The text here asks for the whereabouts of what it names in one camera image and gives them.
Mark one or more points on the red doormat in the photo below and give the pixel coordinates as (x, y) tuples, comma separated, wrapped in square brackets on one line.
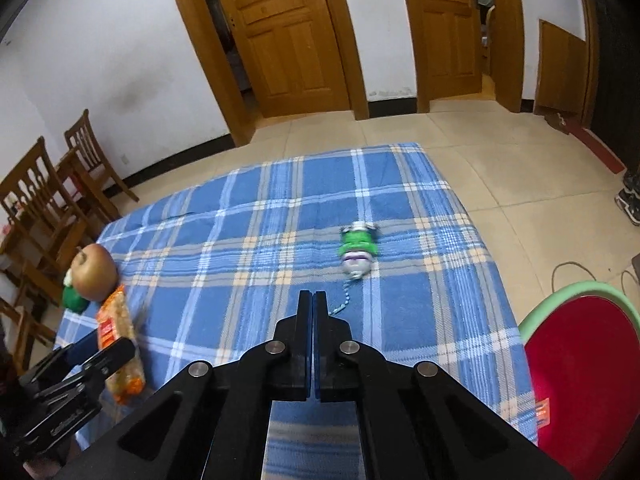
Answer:
[(600, 150)]

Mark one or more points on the brown slipper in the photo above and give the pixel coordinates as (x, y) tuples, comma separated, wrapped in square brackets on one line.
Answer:
[(557, 122)]

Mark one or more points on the blue plaid blanket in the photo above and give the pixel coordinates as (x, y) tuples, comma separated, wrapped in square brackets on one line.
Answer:
[(260, 240)]

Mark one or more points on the dark entrance door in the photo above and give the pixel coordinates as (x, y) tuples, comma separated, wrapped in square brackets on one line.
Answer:
[(615, 60)]

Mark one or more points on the black white-soled sneaker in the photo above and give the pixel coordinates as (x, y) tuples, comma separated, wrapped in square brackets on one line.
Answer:
[(629, 207), (631, 180)]

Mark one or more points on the open wooden door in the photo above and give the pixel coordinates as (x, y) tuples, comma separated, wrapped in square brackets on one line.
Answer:
[(445, 30)]

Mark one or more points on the orange snack packet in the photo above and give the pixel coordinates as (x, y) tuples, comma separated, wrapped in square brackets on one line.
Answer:
[(120, 320)]

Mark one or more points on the small green object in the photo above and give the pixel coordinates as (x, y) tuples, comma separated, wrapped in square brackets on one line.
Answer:
[(74, 297)]

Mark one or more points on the brown apple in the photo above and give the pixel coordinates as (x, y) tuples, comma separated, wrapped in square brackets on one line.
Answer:
[(94, 272)]

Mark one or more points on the red basin with green rim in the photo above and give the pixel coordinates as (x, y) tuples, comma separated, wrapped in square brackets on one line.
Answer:
[(585, 370)]

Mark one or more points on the shiny foil snack bag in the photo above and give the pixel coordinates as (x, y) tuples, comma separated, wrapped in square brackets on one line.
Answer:
[(544, 410)]

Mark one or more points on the low wooden wall cabinet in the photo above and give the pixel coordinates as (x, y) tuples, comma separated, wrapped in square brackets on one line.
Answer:
[(560, 70)]

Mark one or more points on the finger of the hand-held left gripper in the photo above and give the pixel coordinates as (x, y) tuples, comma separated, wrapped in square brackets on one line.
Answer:
[(65, 360), (100, 367)]

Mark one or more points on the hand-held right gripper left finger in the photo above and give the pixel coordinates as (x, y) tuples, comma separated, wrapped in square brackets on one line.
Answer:
[(306, 340)]

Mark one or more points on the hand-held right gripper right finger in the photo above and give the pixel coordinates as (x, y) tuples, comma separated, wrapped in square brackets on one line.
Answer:
[(320, 345)]

